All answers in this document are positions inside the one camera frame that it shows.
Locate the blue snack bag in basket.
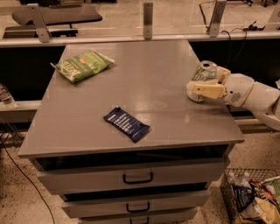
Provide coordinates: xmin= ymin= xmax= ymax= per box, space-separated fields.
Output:
xmin=233 ymin=185 xmax=255 ymax=212

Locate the bottom drawer black handle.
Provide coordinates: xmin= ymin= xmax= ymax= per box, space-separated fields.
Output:
xmin=129 ymin=216 xmax=150 ymax=224

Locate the clear plastic water bottle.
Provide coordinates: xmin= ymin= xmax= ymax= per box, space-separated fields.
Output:
xmin=0 ymin=83 xmax=17 ymax=109

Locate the metal rail barrier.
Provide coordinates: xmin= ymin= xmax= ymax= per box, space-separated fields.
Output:
xmin=0 ymin=31 xmax=280 ymax=48

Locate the dark blue snack bar wrapper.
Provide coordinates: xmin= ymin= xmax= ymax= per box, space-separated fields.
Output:
xmin=103 ymin=107 xmax=151 ymax=143

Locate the drawer black handle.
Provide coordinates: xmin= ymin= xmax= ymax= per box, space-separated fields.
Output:
xmin=126 ymin=202 xmax=151 ymax=214
xmin=129 ymin=216 xmax=150 ymax=224
xmin=122 ymin=172 xmax=154 ymax=185

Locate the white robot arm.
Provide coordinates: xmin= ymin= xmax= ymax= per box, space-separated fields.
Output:
xmin=186 ymin=66 xmax=280 ymax=130

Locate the plastic bottle in basket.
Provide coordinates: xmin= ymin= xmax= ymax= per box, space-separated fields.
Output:
xmin=227 ymin=171 xmax=251 ymax=188

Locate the middle metal bracket post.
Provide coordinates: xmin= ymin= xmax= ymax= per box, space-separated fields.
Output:
xmin=143 ymin=3 xmax=153 ymax=39

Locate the silver green 7up can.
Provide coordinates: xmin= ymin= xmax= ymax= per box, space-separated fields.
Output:
xmin=186 ymin=60 xmax=218 ymax=102

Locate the left metal bracket post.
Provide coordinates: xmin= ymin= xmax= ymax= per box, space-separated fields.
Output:
xmin=27 ymin=3 xmax=51 ymax=43

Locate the middle drawer black handle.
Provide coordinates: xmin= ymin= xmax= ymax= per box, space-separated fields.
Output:
xmin=126 ymin=202 xmax=151 ymax=214

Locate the black floor cable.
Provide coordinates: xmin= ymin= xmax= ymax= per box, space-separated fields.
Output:
xmin=0 ymin=136 xmax=56 ymax=224

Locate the metal bracket post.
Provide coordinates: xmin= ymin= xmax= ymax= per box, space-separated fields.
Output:
xmin=27 ymin=3 xmax=51 ymax=43
xmin=143 ymin=3 xmax=153 ymax=39
xmin=207 ymin=0 xmax=227 ymax=38

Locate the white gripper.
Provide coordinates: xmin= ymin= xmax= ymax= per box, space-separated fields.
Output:
xmin=192 ymin=66 xmax=255 ymax=107

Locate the top drawer black handle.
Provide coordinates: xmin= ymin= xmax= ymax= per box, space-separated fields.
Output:
xmin=122 ymin=172 xmax=154 ymax=185

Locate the right metal bracket post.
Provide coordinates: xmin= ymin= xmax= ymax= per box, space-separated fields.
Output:
xmin=207 ymin=0 xmax=227 ymax=38

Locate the wire basket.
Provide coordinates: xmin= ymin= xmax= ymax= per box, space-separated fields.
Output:
xmin=220 ymin=168 xmax=277 ymax=224

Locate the green chip bag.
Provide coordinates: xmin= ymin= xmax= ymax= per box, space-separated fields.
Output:
xmin=51 ymin=50 xmax=115 ymax=83

